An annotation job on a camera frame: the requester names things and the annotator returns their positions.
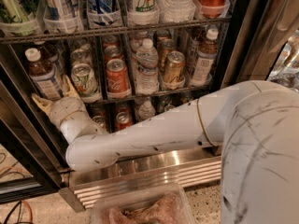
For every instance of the small water bottle bottom shelf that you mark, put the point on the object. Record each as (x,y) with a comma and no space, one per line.
(146,110)

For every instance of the white green soda bottle top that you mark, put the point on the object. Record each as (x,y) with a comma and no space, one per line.
(142,12)

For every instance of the clear water bottle top shelf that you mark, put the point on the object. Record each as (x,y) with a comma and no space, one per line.
(176,10)

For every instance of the brown tea bottle right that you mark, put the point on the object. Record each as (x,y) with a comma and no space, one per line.
(205,56)

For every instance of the right glass fridge door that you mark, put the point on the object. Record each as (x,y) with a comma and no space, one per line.
(256,34)

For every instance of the clear plastic food container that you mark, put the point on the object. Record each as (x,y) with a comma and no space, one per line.
(165,204)

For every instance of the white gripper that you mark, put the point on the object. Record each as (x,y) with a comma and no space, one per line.
(63,108)

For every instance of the clear water bottle shelf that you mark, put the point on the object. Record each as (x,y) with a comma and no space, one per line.
(146,68)
(176,10)

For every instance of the red cola can front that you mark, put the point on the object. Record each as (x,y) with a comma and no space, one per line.
(118,83)

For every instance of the gold soda can front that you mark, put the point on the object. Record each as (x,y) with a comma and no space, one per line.
(173,69)

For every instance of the green bottle top left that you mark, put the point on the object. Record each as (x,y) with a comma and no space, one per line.
(22,17)

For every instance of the clear water bottle middle shelf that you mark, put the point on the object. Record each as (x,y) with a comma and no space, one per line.
(146,68)

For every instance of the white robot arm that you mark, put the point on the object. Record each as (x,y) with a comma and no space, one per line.
(255,121)

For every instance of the white green soda can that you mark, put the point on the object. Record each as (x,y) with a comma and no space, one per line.
(85,82)

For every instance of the blue white bottle top shelf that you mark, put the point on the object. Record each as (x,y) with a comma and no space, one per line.
(103,13)

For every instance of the red cola can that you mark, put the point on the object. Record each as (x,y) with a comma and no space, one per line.
(113,52)
(118,83)

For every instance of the gold can bottom shelf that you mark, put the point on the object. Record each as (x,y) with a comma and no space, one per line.
(101,121)

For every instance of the silver blue bottle top shelf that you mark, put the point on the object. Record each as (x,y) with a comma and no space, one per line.
(63,16)

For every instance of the red can bottom shelf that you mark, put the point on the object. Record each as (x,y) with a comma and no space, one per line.
(123,120)

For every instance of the brown tea bottle white cap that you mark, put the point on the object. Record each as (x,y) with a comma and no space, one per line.
(44,75)

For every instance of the gold soda can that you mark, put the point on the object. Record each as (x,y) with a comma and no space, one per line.
(173,69)
(166,46)

